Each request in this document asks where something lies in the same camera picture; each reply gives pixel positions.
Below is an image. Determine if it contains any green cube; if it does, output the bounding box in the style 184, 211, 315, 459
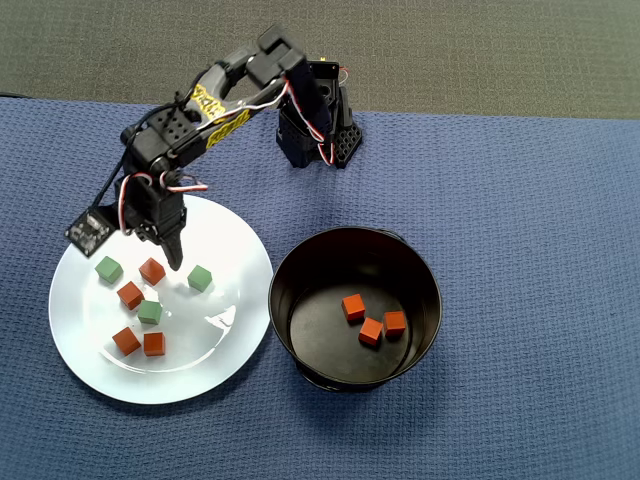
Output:
186, 264, 213, 293
137, 299, 164, 326
94, 255, 125, 285

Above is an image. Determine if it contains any black metal bucket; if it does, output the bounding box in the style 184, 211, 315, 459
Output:
267, 225, 444, 394

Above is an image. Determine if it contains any white round plate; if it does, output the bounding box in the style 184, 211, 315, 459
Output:
48, 193, 275, 405

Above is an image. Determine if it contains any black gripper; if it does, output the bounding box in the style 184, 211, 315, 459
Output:
113, 172, 189, 273

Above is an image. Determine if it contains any blue woven table cloth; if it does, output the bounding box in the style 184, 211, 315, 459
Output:
0, 96, 640, 480

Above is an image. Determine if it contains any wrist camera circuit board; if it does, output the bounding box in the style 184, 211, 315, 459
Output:
63, 204, 117, 259

